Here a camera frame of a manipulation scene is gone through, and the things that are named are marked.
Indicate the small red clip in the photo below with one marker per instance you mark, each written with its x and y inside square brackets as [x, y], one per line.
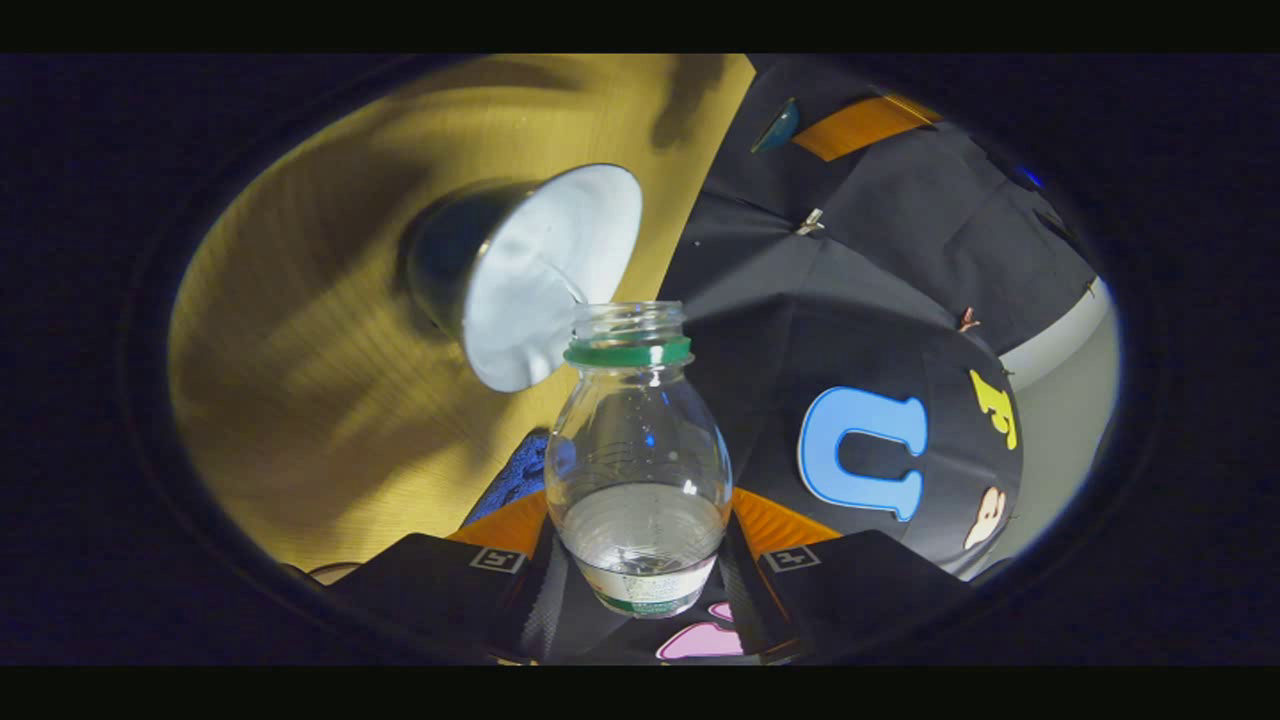
[967, 320]

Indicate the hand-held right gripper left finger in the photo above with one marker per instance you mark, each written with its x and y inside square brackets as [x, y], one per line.
[545, 600]

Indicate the clear plastic water bottle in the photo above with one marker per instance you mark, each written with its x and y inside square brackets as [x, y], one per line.
[640, 450]

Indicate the blue towel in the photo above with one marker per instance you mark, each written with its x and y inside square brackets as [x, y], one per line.
[515, 480]

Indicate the black backdrop cloth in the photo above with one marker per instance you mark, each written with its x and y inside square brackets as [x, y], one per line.
[860, 300]

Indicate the silver metal clip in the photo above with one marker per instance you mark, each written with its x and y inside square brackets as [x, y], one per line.
[811, 222]

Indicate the small white teacup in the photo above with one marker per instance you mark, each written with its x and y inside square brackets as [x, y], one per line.
[540, 270]

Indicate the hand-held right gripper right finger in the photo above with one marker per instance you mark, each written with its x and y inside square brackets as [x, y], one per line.
[750, 600]

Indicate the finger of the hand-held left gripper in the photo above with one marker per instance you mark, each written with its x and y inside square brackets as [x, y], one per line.
[860, 125]

